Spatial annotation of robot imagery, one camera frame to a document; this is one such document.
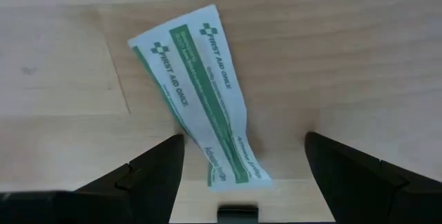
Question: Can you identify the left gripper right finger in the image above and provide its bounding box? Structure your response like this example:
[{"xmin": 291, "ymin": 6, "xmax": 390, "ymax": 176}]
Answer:
[{"xmin": 305, "ymin": 131, "xmax": 442, "ymax": 224}]

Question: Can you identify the green-striped bandage wrapper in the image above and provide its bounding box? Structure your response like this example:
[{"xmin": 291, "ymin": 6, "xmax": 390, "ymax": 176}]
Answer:
[{"xmin": 127, "ymin": 4, "xmax": 273, "ymax": 193}]

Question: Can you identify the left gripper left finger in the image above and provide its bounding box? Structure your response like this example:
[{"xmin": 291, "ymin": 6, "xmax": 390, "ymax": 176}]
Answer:
[{"xmin": 0, "ymin": 133, "xmax": 186, "ymax": 224}]

